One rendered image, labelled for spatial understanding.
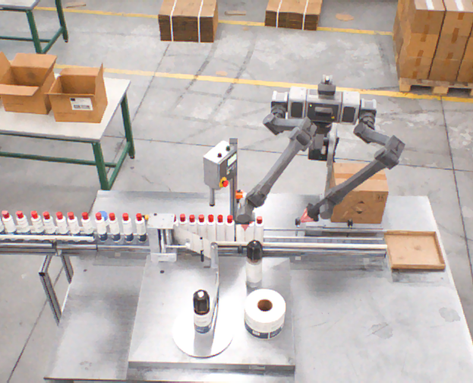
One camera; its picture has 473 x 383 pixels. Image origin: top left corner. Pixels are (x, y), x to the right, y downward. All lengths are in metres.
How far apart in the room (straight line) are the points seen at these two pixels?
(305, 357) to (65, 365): 1.17
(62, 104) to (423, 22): 3.44
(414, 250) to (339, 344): 0.80
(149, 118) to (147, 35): 1.67
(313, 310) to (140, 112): 3.36
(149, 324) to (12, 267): 1.86
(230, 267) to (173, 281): 0.32
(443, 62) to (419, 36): 0.39
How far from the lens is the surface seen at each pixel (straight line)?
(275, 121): 3.22
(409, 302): 3.31
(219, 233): 3.30
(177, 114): 5.87
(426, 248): 3.58
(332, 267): 3.37
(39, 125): 4.62
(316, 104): 3.37
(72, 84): 4.71
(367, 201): 3.48
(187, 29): 7.02
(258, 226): 3.25
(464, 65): 6.37
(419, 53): 6.22
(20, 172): 5.49
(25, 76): 4.93
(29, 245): 3.58
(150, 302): 3.15
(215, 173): 3.02
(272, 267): 3.27
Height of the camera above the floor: 3.39
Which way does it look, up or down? 43 degrees down
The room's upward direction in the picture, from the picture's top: straight up
